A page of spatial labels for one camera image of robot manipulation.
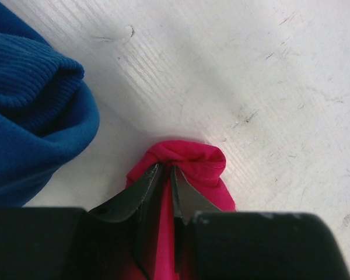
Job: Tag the pink t shirt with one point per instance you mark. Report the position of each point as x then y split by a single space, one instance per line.
202 166

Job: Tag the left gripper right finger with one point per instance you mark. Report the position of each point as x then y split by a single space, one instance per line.
212 244

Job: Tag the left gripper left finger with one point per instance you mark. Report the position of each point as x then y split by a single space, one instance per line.
73 243

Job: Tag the blue t shirt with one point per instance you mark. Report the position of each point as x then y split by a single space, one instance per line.
48 115

